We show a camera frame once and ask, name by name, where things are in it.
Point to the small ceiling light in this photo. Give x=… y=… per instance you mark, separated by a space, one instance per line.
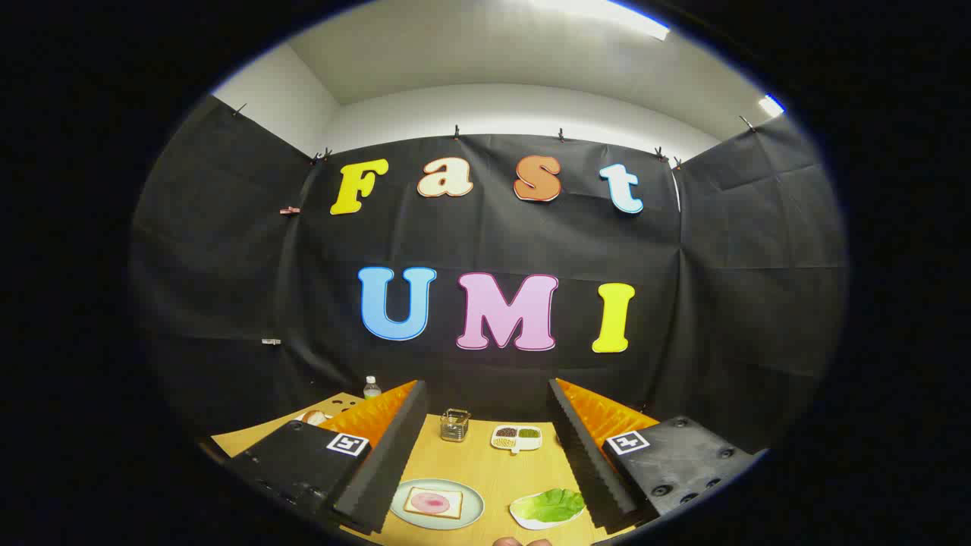
x=771 y=105

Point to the white square plate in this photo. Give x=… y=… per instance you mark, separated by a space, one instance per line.
x=531 y=524

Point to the bread slice under ham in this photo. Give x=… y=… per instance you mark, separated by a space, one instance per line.
x=456 y=505

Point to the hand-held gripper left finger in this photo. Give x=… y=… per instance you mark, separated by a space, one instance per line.
x=394 y=462

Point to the pale green round plate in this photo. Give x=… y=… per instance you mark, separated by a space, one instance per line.
x=472 y=506

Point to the pink ham slice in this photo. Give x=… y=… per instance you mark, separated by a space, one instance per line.
x=431 y=502

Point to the white divided dish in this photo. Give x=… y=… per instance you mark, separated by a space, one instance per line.
x=516 y=446

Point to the black backdrop cloth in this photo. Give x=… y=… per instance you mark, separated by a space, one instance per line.
x=493 y=243

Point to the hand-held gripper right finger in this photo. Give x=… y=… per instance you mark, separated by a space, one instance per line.
x=588 y=459

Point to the green lettuce leaf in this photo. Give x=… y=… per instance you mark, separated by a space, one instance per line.
x=550 y=504

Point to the green label water bottle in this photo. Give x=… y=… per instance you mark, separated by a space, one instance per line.
x=372 y=388

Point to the white toaster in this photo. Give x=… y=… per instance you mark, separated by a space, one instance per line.
x=304 y=418

